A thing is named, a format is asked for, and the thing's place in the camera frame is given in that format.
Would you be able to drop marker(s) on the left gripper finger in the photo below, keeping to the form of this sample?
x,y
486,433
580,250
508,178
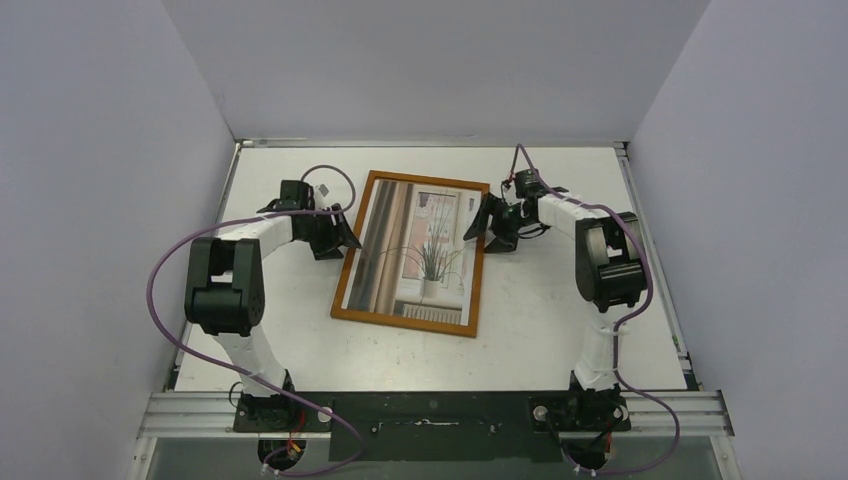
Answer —
x,y
323,252
344,233

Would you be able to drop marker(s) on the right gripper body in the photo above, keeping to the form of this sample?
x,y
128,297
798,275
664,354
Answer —
x,y
499,220

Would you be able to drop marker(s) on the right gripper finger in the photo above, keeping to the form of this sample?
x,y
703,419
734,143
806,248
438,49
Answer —
x,y
480,222
503,243

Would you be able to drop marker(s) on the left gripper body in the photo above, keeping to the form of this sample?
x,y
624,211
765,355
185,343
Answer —
x,y
320,231

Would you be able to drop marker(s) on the photo print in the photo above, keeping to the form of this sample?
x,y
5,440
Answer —
x,y
411,258

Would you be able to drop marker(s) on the wooden picture frame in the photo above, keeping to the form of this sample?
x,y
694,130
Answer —
x,y
411,179

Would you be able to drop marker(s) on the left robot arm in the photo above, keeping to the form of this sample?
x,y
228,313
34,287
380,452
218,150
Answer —
x,y
225,292

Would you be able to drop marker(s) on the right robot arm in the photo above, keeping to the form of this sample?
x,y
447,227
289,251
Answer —
x,y
609,272

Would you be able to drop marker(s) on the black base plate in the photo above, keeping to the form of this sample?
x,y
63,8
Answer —
x,y
440,426

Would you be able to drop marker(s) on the aluminium rail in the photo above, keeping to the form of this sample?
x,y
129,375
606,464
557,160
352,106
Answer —
x,y
213,415

